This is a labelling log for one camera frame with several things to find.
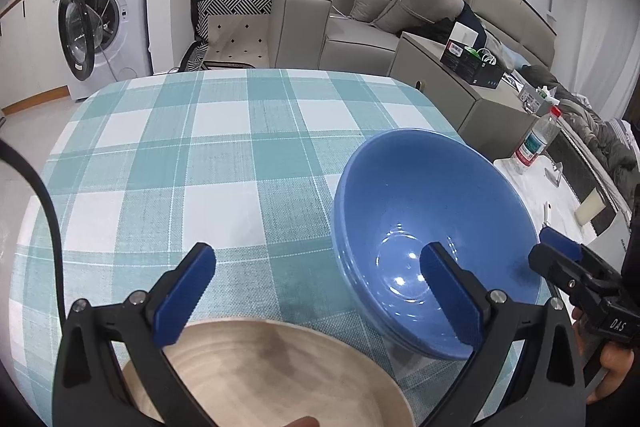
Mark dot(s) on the white washing machine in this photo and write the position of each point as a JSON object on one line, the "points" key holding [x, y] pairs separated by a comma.
{"points": [[125, 32]]}

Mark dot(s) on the dark blue garment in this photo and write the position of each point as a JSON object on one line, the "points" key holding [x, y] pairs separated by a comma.
{"points": [[470, 14]]}

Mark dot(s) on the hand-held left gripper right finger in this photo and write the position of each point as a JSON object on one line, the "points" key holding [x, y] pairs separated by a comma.
{"points": [[452, 297]]}

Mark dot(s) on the black white patterned bag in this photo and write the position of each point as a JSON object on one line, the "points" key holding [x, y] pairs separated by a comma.
{"points": [[235, 7]]}

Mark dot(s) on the cream cup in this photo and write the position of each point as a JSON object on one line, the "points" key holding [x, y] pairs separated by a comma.
{"points": [[592, 207]]}

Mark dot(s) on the clear plastic bottle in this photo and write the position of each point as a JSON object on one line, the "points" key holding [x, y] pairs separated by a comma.
{"points": [[537, 139]]}

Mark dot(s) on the white side table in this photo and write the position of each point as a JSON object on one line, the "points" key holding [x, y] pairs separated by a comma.
{"points": [[540, 192]]}

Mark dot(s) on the dark clothes pile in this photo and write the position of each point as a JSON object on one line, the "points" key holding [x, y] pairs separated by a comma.
{"points": [[585, 127]]}

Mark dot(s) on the cream plate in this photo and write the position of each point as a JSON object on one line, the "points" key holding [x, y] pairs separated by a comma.
{"points": [[280, 372]]}

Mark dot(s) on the person's left hand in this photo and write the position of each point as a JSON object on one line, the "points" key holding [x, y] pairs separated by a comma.
{"points": [[300, 422]]}

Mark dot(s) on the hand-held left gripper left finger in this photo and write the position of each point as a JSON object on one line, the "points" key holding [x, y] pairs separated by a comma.
{"points": [[182, 297]]}

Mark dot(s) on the white curtain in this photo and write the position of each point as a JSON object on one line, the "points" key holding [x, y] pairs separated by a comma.
{"points": [[600, 47]]}

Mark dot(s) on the white kitchen base cabinets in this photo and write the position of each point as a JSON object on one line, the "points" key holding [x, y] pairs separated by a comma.
{"points": [[30, 47]]}

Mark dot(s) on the teal checked tablecloth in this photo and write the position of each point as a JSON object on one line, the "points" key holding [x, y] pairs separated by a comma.
{"points": [[200, 157]]}

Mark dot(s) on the white box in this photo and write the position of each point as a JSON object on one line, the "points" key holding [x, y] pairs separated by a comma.
{"points": [[462, 34]]}

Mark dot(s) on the person's right hand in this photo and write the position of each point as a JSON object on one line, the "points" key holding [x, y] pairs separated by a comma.
{"points": [[612, 367]]}

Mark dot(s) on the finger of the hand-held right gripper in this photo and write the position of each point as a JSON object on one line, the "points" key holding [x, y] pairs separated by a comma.
{"points": [[562, 243], [555, 267]]}

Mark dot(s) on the black box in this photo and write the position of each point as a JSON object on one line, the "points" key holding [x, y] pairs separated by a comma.
{"points": [[472, 67]]}

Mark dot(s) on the grey sofa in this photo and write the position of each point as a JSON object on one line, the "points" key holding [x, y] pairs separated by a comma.
{"points": [[350, 42]]}

